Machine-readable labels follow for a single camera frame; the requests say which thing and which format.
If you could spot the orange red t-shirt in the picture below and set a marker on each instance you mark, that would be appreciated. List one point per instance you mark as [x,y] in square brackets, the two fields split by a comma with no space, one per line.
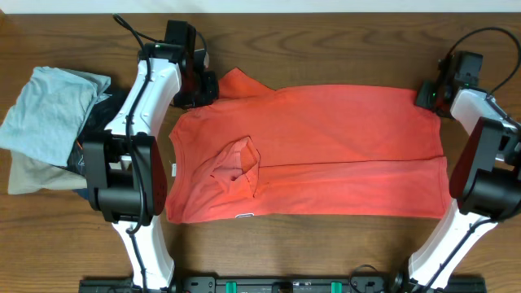
[305,150]

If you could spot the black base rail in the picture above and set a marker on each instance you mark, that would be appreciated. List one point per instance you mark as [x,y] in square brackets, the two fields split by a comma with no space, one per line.
[370,282]

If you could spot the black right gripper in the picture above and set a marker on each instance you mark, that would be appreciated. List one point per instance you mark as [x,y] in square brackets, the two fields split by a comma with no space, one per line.
[424,98]

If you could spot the black shirt with orange print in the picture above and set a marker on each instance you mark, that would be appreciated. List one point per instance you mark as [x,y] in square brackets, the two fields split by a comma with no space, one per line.
[100,115]

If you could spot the navy blue folded garment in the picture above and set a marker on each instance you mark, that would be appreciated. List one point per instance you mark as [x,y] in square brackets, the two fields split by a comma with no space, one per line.
[83,193]

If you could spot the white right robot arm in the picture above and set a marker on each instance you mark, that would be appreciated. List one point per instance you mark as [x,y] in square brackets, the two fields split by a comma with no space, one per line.
[485,183]

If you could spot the beige folded shirt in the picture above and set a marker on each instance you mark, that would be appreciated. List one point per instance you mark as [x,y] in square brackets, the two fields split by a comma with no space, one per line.
[28,175]

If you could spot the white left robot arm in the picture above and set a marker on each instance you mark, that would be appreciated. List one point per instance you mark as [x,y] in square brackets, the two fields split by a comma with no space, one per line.
[124,171]

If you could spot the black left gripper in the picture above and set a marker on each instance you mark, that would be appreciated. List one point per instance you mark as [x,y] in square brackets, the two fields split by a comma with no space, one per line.
[207,89]

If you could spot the light blue folded shirt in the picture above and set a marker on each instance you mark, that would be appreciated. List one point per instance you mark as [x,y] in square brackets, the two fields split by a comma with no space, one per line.
[50,112]

